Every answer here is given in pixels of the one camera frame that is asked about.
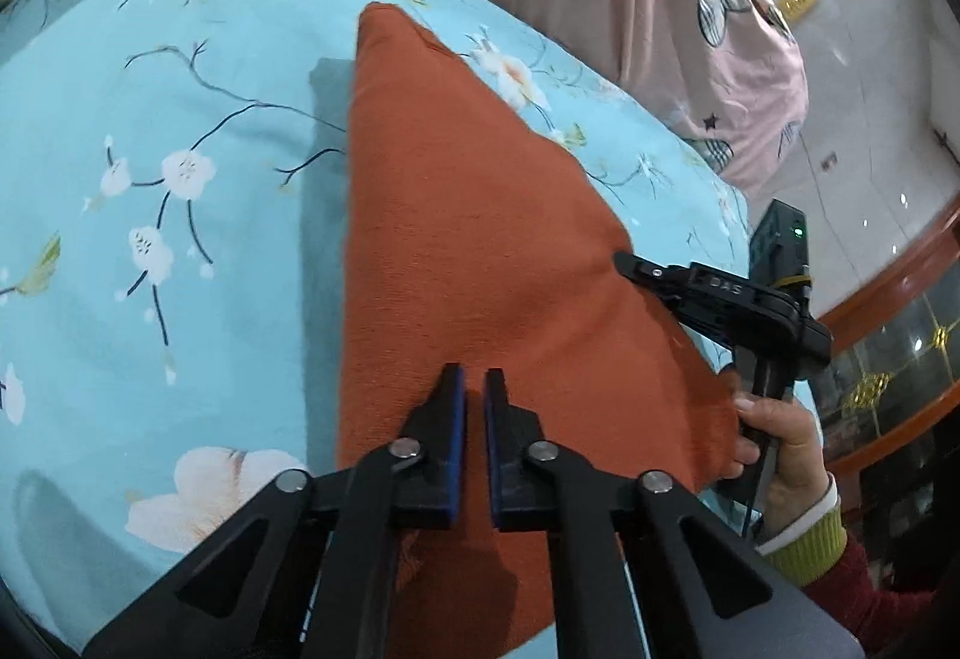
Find pink quilt with plaid hearts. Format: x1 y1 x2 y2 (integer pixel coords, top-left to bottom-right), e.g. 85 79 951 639
259 0 807 199

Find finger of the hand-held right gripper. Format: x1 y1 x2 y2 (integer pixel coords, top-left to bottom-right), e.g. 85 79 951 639
613 251 695 311

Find person's right forearm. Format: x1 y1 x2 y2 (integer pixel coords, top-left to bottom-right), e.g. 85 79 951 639
754 475 946 652

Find wooden glass cabinet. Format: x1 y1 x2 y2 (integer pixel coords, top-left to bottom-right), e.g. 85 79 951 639
814 194 960 592

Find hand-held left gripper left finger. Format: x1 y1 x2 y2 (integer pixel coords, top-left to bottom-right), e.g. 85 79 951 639
82 363 467 659

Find blue floral bedsheet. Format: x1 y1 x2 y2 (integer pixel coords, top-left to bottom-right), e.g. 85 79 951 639
0 0 751 652

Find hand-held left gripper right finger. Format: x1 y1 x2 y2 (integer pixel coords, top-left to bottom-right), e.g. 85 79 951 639
484 368 777 659

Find orange knitted sweater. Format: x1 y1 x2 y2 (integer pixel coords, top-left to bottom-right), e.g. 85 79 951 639
334 2 751 659

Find person's right hand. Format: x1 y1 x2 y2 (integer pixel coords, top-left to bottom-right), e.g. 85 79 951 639
724 393 837 536

